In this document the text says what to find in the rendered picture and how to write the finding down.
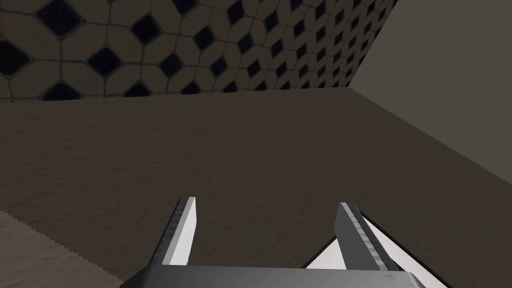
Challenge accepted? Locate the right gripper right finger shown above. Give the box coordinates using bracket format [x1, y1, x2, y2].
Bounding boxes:
[333, 201, 400, 272]

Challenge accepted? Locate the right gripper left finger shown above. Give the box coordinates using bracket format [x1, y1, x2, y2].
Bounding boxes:
[148, 196, 197, 267]

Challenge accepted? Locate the white flat black-edged object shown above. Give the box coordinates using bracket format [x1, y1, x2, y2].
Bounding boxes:
[301, 210, 455, 288]

